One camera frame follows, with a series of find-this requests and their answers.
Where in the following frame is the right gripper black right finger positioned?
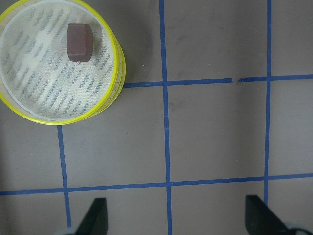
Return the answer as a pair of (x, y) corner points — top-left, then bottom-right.
(245, 195), (290, 235)

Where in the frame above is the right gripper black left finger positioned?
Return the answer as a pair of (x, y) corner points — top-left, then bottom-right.
(75, 198), (108, 235)

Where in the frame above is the brown bun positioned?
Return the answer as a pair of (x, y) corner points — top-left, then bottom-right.
(67, 23), (94, 63)

